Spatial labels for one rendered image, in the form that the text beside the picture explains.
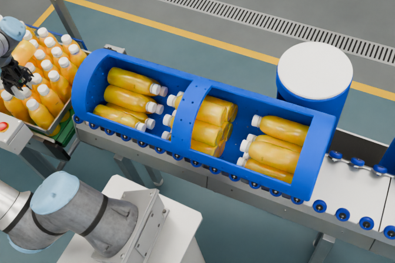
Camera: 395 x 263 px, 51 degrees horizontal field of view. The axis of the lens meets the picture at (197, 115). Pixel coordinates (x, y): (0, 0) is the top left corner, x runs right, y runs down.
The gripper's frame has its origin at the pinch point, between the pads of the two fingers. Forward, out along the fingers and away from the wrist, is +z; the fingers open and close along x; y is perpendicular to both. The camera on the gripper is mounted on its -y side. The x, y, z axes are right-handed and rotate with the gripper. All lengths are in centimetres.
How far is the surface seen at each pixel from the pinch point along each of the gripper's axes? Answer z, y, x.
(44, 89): -0.7, 7.5, 3.5
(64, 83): 4.1, 9.4, 11.2
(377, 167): 12, 129, 22
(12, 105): 3.8, -4.0, -5.6
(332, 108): 14, 110, 42
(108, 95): 0.7, 32.2, 10.3
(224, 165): -1, 84, -1
